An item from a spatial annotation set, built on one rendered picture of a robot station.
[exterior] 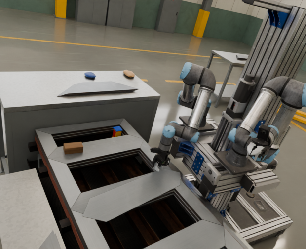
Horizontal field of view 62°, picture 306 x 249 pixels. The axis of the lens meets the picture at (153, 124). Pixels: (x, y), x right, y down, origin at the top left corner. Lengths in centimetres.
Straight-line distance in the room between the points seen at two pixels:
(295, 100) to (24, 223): 160
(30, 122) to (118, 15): 851
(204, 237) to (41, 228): 87
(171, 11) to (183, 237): 1052
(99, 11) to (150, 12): 236
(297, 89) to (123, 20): 916
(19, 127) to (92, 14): 822
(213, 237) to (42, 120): 140
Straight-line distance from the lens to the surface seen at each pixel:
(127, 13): 1035
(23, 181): 181
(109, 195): 156
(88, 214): 147
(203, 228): 158
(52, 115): 205
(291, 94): 160
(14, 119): 201
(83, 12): 991
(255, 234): 268
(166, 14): 1138
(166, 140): 158
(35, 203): 168
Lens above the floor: 201
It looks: 30 degrees down
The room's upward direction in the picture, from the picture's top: 15 degrees clockwise
